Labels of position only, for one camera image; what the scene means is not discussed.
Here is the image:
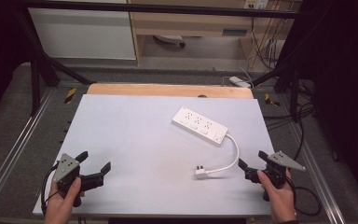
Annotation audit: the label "black metal frame bar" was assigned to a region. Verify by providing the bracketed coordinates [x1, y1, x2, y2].
[12, 1, 300, 20]

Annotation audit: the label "white plug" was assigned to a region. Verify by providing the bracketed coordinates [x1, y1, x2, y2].
[194, 165, 209, 180]

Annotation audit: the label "aluminium rail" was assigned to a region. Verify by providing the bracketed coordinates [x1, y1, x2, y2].
[0, 88, 56, 213]
[286, 123, 347, 224]

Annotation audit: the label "black floor cables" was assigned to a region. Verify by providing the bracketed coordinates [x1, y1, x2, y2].
[262, 102, 317, 163]

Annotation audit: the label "hanging cable bundle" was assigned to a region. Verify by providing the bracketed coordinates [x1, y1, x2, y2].
[249, 18, 282, 71]

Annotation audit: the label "chair base with caster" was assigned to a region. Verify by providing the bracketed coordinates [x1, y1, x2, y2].
[153, 34, 187, 49]

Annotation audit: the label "black metal stand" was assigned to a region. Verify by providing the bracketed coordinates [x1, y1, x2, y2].
[13, 6, 98, 117]
[251, 55, 303, 123]

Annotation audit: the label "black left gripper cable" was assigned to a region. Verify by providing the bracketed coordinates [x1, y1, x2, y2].
[39, 161, 61, 217]

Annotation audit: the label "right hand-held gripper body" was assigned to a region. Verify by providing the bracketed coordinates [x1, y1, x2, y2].
[244, 150, 307, 203]

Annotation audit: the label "white power cord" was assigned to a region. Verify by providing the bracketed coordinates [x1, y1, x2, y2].
[205, 133, 241, 175]

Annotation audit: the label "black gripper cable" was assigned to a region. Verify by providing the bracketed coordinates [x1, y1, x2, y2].
[285, 175, 323, 217]
[39, 161, 61, 217]

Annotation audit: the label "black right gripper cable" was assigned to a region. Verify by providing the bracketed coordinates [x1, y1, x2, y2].
[285, 175, 323, 217]

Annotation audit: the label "white cabinet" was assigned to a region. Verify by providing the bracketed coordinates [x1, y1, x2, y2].
[27, 0, 137, 62]

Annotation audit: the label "person's right hand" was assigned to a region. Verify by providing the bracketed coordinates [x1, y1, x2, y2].
[256, 168, 298, 224]

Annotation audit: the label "white floor power strip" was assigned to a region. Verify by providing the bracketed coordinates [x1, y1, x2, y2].
[228, 76, 253, 90]

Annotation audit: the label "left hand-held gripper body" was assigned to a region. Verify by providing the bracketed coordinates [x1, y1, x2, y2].
[51, 152, 104, 208]

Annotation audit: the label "person's left hand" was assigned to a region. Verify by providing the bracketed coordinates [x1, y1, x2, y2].
[43, 176, 86, 224]

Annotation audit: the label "dark curtain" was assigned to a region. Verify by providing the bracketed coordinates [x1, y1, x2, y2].
[0, 0, 33, 126]
[292, 0, 358, 213]

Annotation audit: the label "wooden desk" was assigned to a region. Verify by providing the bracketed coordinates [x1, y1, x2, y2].
[127, 0, 303, 67]

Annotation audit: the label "white wall socket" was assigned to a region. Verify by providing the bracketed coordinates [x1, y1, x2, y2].
[243, 0, 270, 10]

